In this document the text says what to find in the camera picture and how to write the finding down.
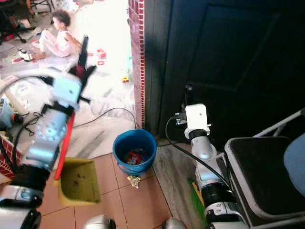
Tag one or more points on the sitting child in light clothes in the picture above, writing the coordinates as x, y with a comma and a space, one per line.
62, 43

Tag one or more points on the blue bag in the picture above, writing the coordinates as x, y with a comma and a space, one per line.
6, 114

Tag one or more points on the small red toy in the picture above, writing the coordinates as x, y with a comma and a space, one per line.
101, 53

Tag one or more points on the small crumpled paper scrap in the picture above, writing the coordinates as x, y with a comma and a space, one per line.
133, 181

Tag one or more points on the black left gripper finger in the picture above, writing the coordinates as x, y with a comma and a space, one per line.
92, 71
84, 47

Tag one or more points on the blue fabric object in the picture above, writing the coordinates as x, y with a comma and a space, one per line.
295, 162

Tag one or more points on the dark panelled door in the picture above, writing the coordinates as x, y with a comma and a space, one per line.
233, 57

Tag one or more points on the red trash wrapper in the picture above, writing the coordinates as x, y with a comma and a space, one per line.
134, 156

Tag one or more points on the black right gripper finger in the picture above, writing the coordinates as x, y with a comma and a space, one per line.
188, 93

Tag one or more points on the silver robot foot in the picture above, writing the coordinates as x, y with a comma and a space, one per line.
100, 223
174, 223

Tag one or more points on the blue plastic bucket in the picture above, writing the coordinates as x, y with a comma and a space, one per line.
124, 164

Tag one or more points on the white plastic rack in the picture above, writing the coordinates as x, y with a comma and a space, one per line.
14, 101

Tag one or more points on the black seat folding chair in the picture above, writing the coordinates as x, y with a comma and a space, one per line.
257, 176

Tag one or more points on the black office chair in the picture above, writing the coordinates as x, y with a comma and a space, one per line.
12, 26

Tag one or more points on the small yellow toy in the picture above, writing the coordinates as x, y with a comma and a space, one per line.
125, 79

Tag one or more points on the green plastic stool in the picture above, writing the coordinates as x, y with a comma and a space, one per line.
129, 62

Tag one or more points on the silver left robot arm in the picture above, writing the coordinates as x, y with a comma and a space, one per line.
45, 138

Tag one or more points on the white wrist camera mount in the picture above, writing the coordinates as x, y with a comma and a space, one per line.
67, 90
197, 117

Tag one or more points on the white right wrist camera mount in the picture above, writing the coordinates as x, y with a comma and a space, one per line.
197, 117

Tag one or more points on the red brick tile pillar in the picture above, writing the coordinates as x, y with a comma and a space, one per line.
137, 62

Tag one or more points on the silver robot left foot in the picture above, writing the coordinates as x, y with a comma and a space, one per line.
100, 223

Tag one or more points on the low red brick tile wall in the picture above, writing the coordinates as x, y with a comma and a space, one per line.
6, 160

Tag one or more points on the silver robot right foot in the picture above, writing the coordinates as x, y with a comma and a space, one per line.
174, 223

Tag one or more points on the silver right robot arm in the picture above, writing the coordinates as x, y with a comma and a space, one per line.
202, 152

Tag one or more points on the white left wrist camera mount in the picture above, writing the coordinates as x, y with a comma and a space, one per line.
67, 90

